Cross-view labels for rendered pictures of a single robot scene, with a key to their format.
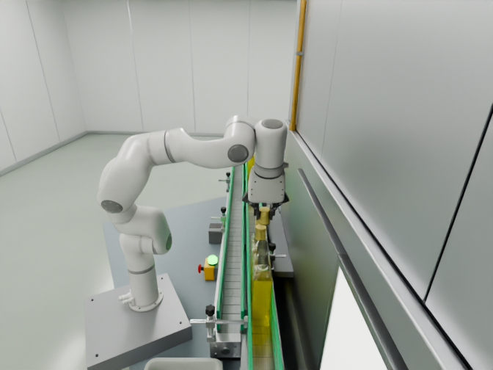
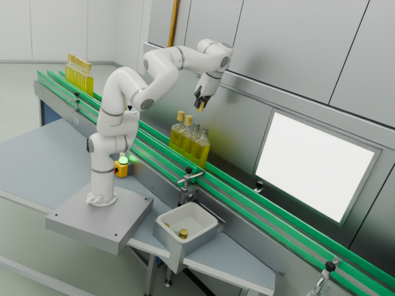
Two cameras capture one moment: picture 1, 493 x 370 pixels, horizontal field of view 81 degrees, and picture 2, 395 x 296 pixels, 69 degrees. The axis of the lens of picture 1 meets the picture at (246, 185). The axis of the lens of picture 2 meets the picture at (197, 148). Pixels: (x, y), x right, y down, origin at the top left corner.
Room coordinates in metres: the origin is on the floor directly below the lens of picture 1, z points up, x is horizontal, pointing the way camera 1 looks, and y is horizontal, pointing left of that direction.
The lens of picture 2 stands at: (-0.11, 0.92, 1.63)
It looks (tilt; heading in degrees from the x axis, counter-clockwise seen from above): 25 degrees down; 311
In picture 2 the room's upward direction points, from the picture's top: 12 degrees clockwise
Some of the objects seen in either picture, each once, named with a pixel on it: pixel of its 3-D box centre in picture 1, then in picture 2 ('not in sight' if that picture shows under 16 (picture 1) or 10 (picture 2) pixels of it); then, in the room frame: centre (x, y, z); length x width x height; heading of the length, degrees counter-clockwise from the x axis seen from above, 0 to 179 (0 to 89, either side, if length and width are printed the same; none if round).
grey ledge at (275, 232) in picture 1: (271, 219); not in sight; (1.40, -0.15, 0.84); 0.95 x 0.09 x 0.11; 1
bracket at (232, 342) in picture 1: (225, 346); (189, 195); (0.62, 0.05, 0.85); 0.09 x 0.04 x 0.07; 91
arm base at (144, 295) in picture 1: (139, 284); (100, 184); (0.83, 0.39, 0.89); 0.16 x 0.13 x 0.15; 115
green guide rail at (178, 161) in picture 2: (243, 196); (101, 111); (1.52, 0.02, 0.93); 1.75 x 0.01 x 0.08; 1
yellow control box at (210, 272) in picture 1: (212, 269); (122, 168); (1.04, 0.15, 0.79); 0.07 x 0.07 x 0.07; 1
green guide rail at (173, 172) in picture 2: (229, 195); (90, 113); (1.52, 0.09, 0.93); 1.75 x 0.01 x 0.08; 1
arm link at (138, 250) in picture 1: (141, 247); (105, 150); (0.85, 0.37, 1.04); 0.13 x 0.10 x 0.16; 84
